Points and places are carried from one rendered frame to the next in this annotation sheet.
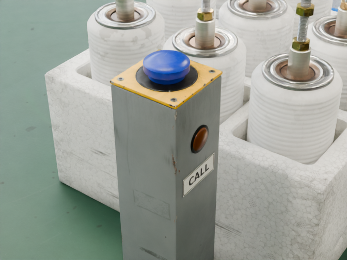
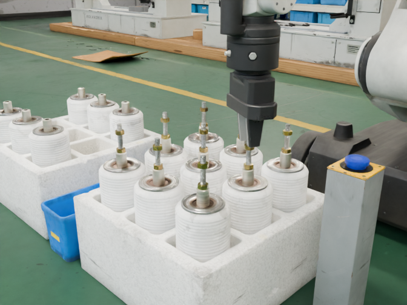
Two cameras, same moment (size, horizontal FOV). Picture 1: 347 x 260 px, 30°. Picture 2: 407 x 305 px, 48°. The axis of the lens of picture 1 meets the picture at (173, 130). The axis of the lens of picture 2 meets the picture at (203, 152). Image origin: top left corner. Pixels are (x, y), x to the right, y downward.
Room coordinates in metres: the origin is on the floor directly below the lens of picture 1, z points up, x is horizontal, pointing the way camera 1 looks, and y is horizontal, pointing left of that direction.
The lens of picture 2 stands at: (0.63, 0.74, 0.62)
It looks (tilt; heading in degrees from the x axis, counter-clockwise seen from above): 21 degrees down; 279
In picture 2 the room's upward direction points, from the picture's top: straight up
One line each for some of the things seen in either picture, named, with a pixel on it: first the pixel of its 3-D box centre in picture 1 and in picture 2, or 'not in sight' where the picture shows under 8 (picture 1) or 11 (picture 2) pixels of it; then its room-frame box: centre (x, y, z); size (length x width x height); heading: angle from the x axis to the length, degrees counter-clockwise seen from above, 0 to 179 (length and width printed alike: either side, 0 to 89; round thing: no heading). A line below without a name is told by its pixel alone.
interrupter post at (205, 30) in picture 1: (205, 31); (248, 176); (0.66, -0.04, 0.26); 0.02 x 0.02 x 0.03
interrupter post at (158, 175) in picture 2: not in sight; (158, 176); (0.83, -0.01, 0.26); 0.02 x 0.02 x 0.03
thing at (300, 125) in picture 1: (288, 141); (282, 205); (0.59, -0.13, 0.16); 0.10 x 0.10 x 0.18
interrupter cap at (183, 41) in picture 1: (204, 41); (248, 183); (0.66, -0.04, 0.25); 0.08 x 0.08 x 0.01
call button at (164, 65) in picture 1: (166, 69); (356, 163); (0.48, 0.01, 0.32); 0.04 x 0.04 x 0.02
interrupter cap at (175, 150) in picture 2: not in sight; (166, 150); (0.85, -0.18, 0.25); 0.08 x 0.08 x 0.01
